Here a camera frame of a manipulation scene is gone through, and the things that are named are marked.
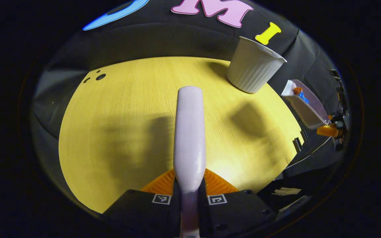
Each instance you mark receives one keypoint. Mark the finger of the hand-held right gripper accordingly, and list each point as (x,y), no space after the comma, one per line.
(327,130)

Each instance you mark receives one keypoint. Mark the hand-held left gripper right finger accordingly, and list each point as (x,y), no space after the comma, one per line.
(236,211)

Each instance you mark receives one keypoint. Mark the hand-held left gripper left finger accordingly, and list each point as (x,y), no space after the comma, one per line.
(144,211)

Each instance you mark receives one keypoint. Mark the small lilac dustpan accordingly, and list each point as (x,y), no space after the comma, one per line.
(306,112)

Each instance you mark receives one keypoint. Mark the blue paper trash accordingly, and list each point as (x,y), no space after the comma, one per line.
(303,98)

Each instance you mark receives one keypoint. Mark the orange paper trash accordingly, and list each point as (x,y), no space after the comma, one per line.
(297,90)

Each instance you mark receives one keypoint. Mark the small lilac broom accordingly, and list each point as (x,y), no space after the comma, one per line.
(189,138)

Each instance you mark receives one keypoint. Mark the white ribbed garbage bin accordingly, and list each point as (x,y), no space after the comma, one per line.
(250,69)

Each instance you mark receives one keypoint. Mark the yellow wooden desktop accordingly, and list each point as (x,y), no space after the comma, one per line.
(127,109)

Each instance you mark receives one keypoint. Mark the pale flat scrap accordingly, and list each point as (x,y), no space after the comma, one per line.
(286,191)

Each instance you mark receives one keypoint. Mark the black desk edge bracket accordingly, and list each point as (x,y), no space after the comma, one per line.
(297,145)
(304,135)

